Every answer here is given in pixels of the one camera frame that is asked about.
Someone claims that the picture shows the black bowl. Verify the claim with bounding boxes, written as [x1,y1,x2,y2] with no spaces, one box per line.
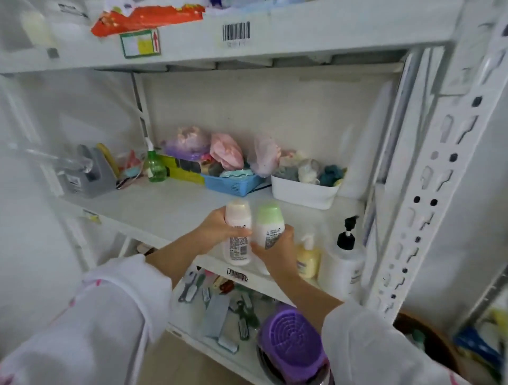
[256,343,335,385]

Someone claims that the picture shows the brown round basket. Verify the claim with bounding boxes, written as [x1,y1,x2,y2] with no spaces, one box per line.
[392,312,462,375]

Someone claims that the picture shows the white bath sponge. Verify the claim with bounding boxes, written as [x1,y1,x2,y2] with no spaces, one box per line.
[297,158,323,185]

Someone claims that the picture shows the white bottle with pale cap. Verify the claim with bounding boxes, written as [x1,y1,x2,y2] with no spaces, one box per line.
[223,199,254,266]

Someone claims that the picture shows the white bottle with green cap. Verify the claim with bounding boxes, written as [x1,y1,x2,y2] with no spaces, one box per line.
[252,202,286,275]

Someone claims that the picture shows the blue and yellow packets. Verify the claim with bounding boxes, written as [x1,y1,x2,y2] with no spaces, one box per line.
[452,304,508,382]

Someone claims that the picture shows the green spray bottle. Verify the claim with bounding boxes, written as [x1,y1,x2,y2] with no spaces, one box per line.
[143,138,168,183]

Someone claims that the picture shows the grey flat card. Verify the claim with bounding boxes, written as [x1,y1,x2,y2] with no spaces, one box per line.
[199,294,232,338]

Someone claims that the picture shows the translucent pink plastic bag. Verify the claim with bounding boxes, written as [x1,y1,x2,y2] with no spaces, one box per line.
[248,134,283,177]

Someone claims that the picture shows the teal bath sponge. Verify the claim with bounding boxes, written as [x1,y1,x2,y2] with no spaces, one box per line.
[319,164,347,188]

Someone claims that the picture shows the person's right forearm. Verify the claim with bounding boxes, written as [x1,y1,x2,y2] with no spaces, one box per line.
[268,274,473,385]

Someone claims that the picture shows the grey tape dispenser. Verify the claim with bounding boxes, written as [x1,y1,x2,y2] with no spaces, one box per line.
[59,143,120,200]

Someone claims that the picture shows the teal cloth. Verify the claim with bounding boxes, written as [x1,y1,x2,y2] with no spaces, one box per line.
[219,168,255,180]

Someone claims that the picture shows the yellow and black box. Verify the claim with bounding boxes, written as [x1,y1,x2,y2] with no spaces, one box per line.
[158,154,208,186]

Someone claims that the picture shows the white metal shelving rack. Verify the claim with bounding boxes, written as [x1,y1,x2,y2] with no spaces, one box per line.
[0,0,508,385]

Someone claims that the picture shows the purple round plastic lid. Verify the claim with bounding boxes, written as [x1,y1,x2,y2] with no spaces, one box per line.
[257,305,331,384]

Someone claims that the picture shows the blue plastic basket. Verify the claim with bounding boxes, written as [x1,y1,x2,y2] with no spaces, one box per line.
[202,172,266,198]

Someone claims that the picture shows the person's left forearm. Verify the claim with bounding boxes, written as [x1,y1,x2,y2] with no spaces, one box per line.
[0,233,204,385]

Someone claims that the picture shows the yellow pump bottle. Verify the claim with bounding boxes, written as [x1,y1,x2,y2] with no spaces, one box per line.
[295,233,321,280]

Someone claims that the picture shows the purple plastic bag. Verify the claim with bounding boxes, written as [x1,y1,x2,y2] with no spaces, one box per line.
[162,126,212,162]

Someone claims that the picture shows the grey hair brush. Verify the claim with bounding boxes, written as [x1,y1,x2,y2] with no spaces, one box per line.
[178,271,200,304]

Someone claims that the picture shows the orange plastic packet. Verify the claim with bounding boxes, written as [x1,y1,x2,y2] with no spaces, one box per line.
[90,6,208,38]

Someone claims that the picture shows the pale yellow bottle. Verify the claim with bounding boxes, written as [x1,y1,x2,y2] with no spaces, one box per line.
[20,9,57,50]

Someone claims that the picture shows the person's right hand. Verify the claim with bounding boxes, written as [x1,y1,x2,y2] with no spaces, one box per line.
[250,224,303,287]

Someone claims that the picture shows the white bottle with black pump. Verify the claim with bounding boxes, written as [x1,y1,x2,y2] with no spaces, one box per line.
[317,216,366,301]

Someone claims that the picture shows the white plastic bin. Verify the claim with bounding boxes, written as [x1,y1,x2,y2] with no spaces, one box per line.
[271,174,343,211]

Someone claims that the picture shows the grey bath sponge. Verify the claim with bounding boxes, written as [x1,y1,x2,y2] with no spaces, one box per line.
[273,165,301,182]

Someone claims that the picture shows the red and teal packet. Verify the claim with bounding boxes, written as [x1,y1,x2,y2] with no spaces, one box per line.
[117,149,144,189]

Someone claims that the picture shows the person's left hand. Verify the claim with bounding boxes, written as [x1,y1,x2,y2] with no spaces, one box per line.
[193,206,253,259]

